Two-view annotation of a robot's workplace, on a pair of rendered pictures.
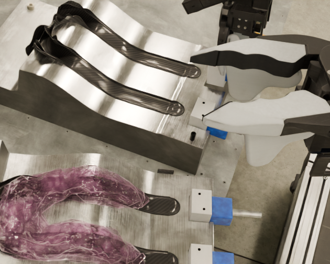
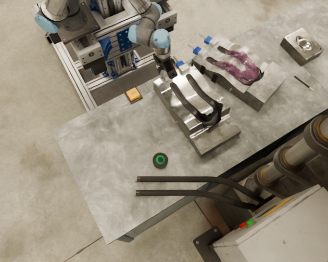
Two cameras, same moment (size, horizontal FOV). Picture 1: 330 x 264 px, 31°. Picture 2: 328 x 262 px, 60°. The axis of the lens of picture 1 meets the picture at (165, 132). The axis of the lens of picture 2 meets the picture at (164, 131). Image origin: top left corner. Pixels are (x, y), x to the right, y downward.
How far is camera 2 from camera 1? 1.65 m
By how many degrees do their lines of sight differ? 55
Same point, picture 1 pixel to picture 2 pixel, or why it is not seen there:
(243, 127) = not seen: outside the picture
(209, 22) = (136, 116)
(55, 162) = (233, 81)
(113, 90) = (201, 94)
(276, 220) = not seen: hidden behind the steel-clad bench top
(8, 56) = (224, 129)
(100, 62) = (200, 101)
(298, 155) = not seen: hidden behind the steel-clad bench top
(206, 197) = (201, 51)
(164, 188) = (206, 63)
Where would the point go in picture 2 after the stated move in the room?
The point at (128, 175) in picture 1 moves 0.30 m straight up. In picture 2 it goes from (215, 68) to (225, 31)
